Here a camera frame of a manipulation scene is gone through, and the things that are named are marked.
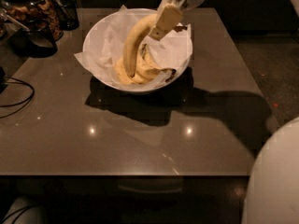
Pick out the metal spoon handle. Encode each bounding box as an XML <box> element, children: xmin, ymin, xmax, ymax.
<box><xmin>0</xmin><ymin>8</ymin><xmax>31</xmax><ymax>32</ymax></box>

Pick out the white bowl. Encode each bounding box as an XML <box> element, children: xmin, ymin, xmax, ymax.
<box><xmin>82</xmin><ymin>7</ymin><xmax>194</xmax><ymax>95</ymax></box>

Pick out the large yellow banana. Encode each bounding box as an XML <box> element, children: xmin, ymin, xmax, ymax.
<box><xmin>122</xmin><ymin>14</ymin><xmax>156</xmax><ymax>77</ymax></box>

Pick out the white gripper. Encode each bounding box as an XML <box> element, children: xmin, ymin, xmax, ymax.
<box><xmin>149</xmin><ymin>0</ymin><xmax>205</xmax><ymax>41</ymax></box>

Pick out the black mesh pen holder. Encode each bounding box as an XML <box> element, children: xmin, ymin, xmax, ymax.
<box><xmin>55</xmin><ymin>0</ymin><xmax>79</xmax><ymax>31</ymax></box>

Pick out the glass jar with snacks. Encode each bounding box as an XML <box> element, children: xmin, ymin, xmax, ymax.
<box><xmin>1</xmin><ymin>0</ymin><xmax>63</xmax><ymax>41</ymax></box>

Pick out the white paper liner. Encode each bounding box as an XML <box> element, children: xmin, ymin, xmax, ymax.
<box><xmin>74</xmin><ymin>5</ymin><xmax>192</xmax><ymax>89</ymax></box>

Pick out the yellow banana bunch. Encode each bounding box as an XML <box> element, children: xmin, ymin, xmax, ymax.
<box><xmin>114</xmin><ymin>44</ymin><xmax>177</xmax><ymax>85</ymax></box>

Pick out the black cable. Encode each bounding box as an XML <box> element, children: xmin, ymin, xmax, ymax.
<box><xmin>0</xmin><ymin>75</ymin><xmax>36</xmax><ymax>119</ymax></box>

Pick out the black mesh cup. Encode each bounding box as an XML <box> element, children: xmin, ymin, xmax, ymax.
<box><xmin>10</xmin><ymin>20</ymin><xmax>58</xmax><ymax>58</ymax></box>

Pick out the grey chair seat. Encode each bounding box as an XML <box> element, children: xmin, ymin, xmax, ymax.
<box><xmin>0</xmin><ymin>197</ymin><xmax>47</xmax><ymax>224</ymax></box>

